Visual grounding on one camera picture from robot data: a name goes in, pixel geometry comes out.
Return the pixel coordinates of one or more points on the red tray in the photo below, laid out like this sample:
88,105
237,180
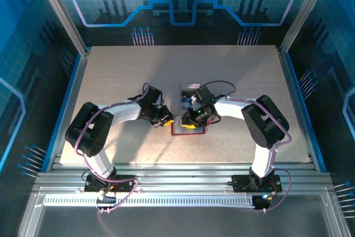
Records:
198,131

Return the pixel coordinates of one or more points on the blue credit card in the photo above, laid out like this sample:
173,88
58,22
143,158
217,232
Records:
185,101

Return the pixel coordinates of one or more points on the silver credit card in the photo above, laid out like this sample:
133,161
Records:
190,85

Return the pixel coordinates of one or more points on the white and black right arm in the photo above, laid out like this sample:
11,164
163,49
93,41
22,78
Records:
228,108

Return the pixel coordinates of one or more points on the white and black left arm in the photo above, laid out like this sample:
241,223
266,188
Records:
124,113

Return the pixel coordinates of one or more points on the blue edge strip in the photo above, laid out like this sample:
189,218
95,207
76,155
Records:
304,109
63,109

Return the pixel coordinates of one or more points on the white connector board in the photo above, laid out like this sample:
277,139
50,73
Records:
106,199

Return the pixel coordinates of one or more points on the grey metal shelf plate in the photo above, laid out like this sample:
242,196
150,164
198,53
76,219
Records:
180,223

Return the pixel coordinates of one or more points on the black controller board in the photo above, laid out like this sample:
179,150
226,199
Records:
262,202

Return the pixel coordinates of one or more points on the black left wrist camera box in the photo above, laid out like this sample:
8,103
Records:
152,94

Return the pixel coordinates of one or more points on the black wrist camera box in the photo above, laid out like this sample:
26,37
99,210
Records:
152,94
205,92

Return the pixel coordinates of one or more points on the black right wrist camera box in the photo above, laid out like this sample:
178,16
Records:
205,92

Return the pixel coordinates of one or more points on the wide aluminium frame beam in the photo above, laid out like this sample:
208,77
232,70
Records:
180,178

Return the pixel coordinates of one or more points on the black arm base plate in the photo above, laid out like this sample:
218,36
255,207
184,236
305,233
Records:
238,178
91,187

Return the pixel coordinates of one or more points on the aluminium side rail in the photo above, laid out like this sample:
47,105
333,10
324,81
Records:
71,109
298,109

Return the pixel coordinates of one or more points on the aluminium frame post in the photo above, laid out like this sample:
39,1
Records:
59,12
305,12

